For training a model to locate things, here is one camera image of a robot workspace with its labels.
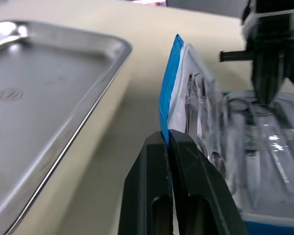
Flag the blue surgical instrument pack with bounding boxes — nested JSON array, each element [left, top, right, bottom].
[[158, 33, 294, 235]]

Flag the metal instrument tray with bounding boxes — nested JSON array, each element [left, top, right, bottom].
[[0, 21, 133, 235]]

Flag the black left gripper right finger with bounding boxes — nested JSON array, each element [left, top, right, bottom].
[[169, 129, 249, 235]]

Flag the silver surgical scissors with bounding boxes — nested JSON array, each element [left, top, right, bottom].
[[227, 95, 275, 152]]

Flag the silver tweezers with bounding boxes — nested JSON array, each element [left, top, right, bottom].
[[184, 101, 202, 138]]

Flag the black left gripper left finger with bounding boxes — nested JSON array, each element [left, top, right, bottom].
[[117, 131, 174, 235]]

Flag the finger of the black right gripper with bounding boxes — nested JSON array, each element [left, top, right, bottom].
[[266, 48, 289, 105], [250, 51, 270, 105]]

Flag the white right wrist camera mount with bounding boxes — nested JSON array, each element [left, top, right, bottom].
[[240, 0, 294, 34]]

